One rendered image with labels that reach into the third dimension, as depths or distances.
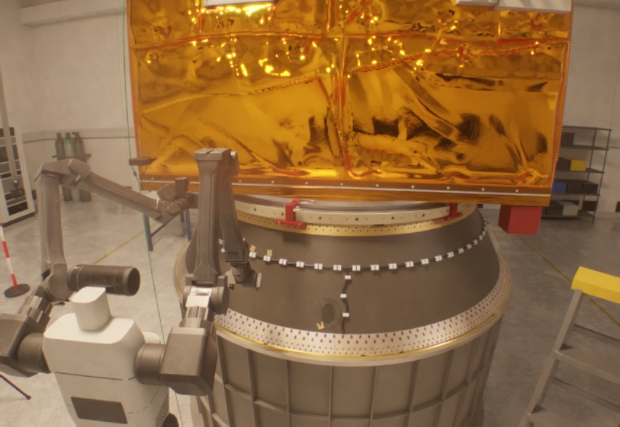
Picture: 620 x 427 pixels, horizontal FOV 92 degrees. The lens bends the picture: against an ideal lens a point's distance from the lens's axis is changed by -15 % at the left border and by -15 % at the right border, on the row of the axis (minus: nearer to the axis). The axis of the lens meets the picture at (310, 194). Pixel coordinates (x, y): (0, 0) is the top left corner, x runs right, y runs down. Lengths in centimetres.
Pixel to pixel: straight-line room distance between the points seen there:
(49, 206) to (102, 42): 791
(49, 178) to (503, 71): 165
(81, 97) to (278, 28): 804
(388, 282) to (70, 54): 887
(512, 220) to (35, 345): 177
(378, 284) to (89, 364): 111
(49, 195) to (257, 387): 125
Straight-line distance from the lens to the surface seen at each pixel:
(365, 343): 155
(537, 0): 163
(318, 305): 153
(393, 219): 153
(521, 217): 177
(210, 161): 91
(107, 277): 88
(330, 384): 164
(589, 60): 846
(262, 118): 151
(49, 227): 115
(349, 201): 151
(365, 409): 181
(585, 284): 168
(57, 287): 108
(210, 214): 89
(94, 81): 905
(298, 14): 151
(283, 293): 157
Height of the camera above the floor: 217
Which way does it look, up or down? 15 degrees down
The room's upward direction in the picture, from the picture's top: straight up
